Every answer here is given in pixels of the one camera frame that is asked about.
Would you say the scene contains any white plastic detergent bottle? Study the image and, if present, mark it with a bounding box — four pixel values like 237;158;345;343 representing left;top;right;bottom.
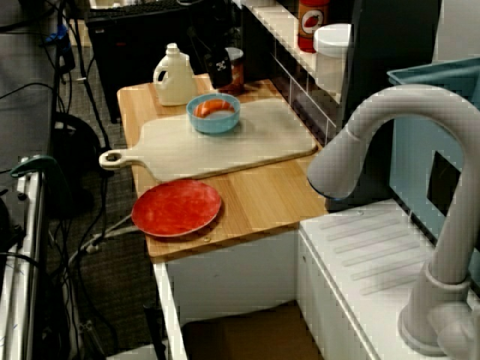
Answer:
152;43;198;107

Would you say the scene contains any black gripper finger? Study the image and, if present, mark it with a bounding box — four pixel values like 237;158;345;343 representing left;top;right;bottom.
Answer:
204;47;235;90

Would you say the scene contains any pale wooden cutting board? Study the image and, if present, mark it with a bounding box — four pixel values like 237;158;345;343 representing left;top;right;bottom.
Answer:
98;97;319;182

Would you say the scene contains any aluminium frame rail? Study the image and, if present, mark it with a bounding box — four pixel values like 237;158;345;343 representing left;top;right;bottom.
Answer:
0;157;48;360

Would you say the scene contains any grey cable bundle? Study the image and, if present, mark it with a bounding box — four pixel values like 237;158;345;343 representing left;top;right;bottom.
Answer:
68;215;140;266

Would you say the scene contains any grey table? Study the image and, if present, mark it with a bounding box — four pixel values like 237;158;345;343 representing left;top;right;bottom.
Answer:
0;31;57;173

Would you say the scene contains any brown sauce jar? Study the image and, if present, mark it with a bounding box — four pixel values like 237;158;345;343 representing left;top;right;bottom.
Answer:
219;47;245;95

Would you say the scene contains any blue cable clip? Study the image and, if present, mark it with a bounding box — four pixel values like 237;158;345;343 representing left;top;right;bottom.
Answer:
43;25;71;48

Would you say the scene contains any red round plate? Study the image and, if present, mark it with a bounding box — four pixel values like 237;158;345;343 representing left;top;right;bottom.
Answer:
130;179;222;239

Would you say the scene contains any large black box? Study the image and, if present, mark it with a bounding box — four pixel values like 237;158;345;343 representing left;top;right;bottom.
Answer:
84;0;206;125

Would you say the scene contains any white toy kitchen unit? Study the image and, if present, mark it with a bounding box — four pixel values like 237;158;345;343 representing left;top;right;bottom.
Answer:
151;198;480;360

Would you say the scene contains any white lidded plastic container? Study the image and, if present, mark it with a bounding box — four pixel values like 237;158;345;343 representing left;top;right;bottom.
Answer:
312;23;353;95

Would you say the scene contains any grey toy faucet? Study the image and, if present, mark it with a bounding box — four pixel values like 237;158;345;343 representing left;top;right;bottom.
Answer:
306;83;480;356

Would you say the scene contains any salmon nigiri sushi toy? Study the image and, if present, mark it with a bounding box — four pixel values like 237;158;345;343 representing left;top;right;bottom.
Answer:
193;99;234;119

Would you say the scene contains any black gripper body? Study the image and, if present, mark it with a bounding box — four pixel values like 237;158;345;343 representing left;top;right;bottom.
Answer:
187;22;230;73

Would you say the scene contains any dark upright post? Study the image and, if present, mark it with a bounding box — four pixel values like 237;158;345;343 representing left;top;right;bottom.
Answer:
335;0;442;131

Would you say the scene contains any red hot sauce bottle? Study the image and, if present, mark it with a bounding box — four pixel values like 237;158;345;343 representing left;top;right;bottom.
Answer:
297;0;331;53

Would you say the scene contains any teal plastic bin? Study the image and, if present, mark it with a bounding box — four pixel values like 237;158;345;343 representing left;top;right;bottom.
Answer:
385;55;480;260

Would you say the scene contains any light blue bowl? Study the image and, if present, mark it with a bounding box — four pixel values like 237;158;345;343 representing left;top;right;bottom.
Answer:
186;93;241;135

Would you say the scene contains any tiled backsplash with shelf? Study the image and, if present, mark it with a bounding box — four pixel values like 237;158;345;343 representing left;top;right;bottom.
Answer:
239;0;348;146

